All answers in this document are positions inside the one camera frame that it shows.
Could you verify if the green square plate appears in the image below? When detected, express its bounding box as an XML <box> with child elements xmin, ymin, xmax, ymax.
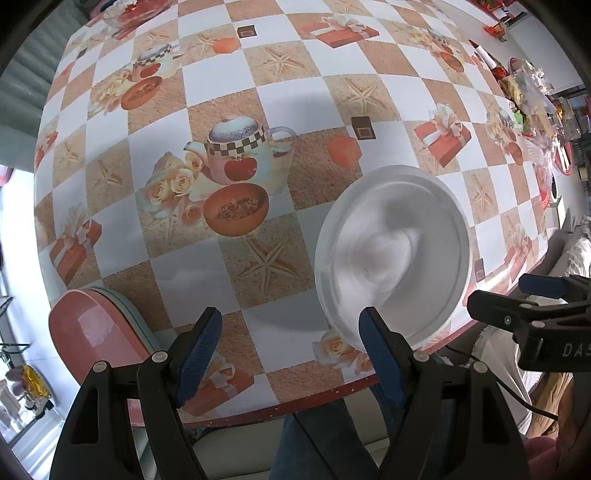
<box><xmin>91</xmin><ymin>286</ymin><xmax>161</xmax><ymax>354</ymax></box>

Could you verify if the white paper bowl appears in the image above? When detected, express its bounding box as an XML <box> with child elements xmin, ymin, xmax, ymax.
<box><xmin>315</xmin><ymin>165</ymin><xmax>472</xmax><ymax>349</ymax></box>

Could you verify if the yellow object on shelf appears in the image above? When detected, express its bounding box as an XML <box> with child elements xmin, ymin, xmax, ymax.
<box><xmin>21</xmin><ymin>365</ymin><xmax>51</xmax><ymax>399</ymax></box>

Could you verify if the pink square plate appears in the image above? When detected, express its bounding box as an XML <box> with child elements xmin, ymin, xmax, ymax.
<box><xmin>48</xmin><ymin>288</ymin><xmax>157</xmax><ymax>386</ymax></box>

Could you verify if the patterned checkered tablecloth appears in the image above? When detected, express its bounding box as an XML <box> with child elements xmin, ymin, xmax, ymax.
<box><xmin>34</xmin><ymin>1</ymin><xmax>550</xmax><ymax>425</ymax></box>

